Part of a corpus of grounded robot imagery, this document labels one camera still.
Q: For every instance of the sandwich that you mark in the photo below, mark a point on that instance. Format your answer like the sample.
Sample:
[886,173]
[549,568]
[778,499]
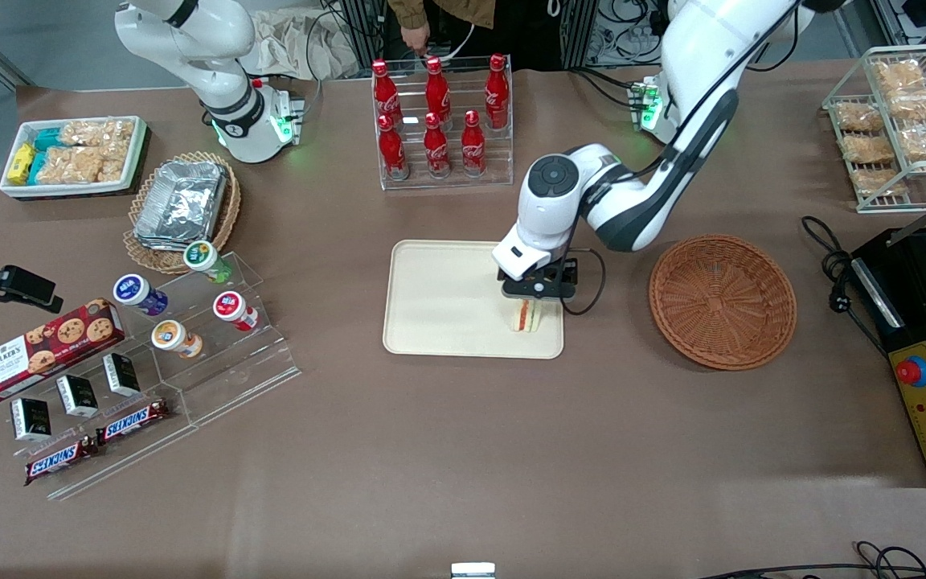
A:
[523,318]

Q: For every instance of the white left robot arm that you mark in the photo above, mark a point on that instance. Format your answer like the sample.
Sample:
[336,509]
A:
[696,48]

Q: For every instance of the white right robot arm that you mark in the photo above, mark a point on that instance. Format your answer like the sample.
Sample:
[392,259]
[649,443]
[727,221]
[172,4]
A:
[222,80]

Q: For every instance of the cream plastic tray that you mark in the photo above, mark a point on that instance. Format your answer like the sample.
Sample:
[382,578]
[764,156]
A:
[439,305]

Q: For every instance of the round brown wicker basket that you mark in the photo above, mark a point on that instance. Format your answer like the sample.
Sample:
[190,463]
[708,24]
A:
[722,301]

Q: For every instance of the oval light wicker basket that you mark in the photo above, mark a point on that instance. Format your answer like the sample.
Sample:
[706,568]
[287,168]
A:
[226,217]

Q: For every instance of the bystander hand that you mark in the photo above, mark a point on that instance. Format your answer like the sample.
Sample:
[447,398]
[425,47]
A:
[415,37]

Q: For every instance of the red Walkers cookie box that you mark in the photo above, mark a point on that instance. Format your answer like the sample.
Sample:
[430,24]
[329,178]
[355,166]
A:
[45,350]

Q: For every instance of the blue lid cup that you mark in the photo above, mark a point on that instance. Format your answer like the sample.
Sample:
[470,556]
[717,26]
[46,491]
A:
[133,289]

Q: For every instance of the white rectangular bin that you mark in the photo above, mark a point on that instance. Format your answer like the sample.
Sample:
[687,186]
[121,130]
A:
[69,190]

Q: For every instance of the small black box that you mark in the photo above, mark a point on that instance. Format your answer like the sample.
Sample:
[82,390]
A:
[30,419]
[121,375]
[77,396]

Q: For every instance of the teal snack packet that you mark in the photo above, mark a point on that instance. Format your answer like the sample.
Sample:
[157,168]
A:
[47,138]
[37,167]

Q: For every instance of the yellow snack packet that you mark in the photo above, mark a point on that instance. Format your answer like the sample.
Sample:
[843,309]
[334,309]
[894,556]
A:
[20,163]

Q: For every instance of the clear acrylic bottle rack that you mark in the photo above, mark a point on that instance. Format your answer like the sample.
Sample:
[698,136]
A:
[447,182]

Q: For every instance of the orange lid cup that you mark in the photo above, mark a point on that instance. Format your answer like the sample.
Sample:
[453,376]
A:
[170,335]

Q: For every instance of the red cola bottle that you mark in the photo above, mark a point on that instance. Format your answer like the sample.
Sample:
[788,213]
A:
[392,153]
[387,92]
[438,88]
[497,92]
[436,149]
[473,149]

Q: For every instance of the Snickers bar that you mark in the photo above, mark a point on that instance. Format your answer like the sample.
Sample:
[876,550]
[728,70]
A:
[132,421]
[61,460]

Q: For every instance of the green lid cup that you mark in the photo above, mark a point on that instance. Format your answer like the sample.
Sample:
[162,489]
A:
[202,257]

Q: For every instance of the stack of foil trays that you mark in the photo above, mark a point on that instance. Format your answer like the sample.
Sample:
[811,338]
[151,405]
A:
[182,201]

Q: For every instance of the red lid cup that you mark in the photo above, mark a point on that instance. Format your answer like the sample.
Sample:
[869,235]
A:
[230,305]

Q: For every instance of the clear acrylic stepped stand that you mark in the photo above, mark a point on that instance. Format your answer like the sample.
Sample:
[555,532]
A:
[254,362]

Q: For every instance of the bystander brown jacket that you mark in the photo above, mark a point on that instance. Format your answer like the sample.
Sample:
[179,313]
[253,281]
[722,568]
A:
[447,10]

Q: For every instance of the beige cloth bag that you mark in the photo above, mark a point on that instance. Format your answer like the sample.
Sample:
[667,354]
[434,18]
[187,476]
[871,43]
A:
[294,44]

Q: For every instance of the black machine yellow control panel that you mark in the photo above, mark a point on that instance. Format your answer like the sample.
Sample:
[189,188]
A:
[925,402]

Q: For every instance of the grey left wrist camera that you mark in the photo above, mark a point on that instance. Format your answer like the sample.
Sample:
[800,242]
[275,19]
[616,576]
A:
[521,256]

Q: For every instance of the black aluminium frame post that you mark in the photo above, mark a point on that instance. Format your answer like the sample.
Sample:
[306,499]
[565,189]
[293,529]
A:
[362,32]
[577,32]

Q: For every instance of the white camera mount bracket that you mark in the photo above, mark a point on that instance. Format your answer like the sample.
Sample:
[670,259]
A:
[473,571]

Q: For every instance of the metal shelf frame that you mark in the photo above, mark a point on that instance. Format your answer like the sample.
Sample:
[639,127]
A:
[913,24]

